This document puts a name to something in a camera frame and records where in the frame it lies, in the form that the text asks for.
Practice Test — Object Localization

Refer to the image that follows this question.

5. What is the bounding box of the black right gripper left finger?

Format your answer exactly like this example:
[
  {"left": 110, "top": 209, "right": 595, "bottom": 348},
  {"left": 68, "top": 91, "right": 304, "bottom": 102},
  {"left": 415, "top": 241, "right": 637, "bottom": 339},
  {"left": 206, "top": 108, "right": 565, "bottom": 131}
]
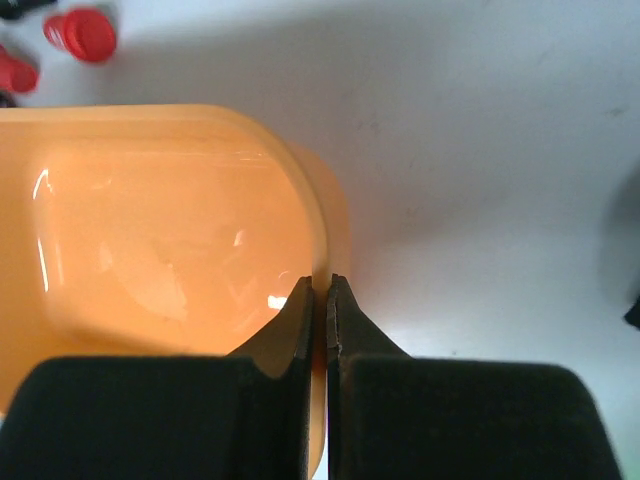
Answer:
[{"left": 225, "top": 277, "right": 314, "bottom": 479}]

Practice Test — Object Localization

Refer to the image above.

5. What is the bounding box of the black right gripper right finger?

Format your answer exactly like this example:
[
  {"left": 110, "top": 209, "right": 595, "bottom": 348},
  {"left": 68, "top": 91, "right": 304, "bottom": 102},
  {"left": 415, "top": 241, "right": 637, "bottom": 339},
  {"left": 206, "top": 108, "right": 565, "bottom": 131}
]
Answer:
[{"left": 326, "top": 274, "right": 409, "bottom": 480}]

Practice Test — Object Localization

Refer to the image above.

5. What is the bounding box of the orange plastic storage basket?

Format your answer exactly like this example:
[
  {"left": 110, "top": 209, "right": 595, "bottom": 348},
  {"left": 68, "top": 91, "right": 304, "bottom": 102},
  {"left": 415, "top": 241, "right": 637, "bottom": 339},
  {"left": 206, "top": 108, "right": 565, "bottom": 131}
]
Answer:
[{"left": 1, "top": 105, "right": 350, "bottom": 479}]

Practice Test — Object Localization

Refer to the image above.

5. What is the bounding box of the red coffee capsule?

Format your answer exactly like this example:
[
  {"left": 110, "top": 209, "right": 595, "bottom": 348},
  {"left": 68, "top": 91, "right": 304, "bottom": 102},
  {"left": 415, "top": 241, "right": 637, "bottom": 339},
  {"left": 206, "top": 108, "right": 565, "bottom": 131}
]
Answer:
[
  {"left": 0, "top": 47, "right": 39, "bottom": 94},
  {"left": 43, "top": 7, "right": 117, "bottom": 64}
]

